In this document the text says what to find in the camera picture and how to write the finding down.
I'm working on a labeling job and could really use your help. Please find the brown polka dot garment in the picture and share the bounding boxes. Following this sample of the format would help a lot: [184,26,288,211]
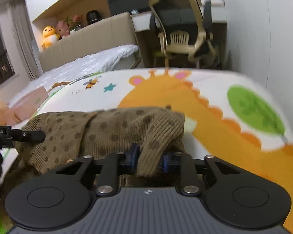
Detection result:
[2,107,185,190]

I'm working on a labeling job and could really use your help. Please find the pink gift box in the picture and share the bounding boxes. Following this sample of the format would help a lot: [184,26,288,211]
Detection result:
[11,86,48,121]

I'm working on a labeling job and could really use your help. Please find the colourful cartoon play mat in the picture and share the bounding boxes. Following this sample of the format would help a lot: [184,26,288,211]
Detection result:
[0,67,293,234]

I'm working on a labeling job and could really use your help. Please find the yellow duck plush toy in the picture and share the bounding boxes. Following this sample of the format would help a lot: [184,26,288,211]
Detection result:
[42,25,60,49]

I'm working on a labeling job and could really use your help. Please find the white quilted mattress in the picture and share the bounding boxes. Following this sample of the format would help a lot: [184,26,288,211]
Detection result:
[8,44,139,108]

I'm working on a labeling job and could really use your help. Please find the pink plush toy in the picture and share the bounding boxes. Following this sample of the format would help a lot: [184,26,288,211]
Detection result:
[55,20,70,38]

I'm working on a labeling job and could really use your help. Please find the potted pink flower plant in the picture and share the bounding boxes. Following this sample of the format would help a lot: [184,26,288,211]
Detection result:
[65,14,82,31]

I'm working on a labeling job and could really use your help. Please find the beige upholstered headboard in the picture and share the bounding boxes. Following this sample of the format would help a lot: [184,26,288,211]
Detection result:
[38,12,136,72]

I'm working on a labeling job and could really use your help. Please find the black round appliance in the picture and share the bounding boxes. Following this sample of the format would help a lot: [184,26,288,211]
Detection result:
[86,10,102,25]

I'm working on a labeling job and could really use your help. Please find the white desk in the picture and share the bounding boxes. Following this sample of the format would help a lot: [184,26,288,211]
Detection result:
[131,4,227,32]

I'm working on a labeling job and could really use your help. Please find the beige mesh office chair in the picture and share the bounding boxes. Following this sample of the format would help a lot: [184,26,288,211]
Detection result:
[149,0,221,69]

